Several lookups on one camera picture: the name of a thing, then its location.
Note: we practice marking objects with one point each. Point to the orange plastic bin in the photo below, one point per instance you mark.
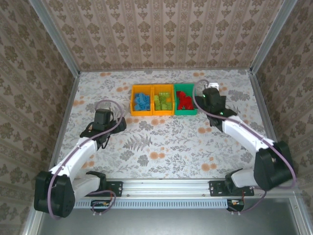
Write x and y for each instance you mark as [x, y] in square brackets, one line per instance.
[134, 113]
[163, 113]

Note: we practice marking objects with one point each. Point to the green plastic bin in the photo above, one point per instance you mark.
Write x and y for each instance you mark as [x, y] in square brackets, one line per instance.
[185, 112]

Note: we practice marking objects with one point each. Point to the blue lego brick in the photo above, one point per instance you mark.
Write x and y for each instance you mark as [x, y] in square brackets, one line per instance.
[138, 104]
[146, 107]
[139, 96]
[146, 99]

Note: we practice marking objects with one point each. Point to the small red lego brick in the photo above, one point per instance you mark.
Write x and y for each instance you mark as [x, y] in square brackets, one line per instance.
[180, 94]

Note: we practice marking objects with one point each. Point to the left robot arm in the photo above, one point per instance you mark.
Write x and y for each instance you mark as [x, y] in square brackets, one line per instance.
[53, 195]

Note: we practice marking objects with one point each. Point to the floral table cover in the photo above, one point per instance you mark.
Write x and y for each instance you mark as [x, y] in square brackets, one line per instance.
[171, 137]

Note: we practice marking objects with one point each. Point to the grey metal panel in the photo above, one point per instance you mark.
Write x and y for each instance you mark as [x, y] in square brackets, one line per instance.
[166, 222]

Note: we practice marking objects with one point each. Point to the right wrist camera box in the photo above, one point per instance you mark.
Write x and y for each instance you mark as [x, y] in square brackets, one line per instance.
[213, 85]

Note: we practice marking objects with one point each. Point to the aluminium side rail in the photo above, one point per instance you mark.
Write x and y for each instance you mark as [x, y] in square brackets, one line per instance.
[259, 102]
[68, 105]

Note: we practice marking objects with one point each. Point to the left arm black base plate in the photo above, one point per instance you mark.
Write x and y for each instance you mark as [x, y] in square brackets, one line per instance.
[117, 188]

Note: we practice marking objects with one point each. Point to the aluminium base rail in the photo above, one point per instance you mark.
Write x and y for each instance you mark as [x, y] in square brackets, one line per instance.
[166, 187]

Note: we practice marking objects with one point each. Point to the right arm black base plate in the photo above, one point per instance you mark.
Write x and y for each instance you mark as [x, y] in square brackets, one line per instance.
[215, 188]

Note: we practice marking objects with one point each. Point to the aluminium corner post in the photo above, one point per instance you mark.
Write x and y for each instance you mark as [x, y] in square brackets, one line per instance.
[56, 36]
[271, 36]

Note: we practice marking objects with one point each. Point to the aluminium frame profile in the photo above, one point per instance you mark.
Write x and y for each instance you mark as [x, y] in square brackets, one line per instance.
[299, 220]
[29, 226]

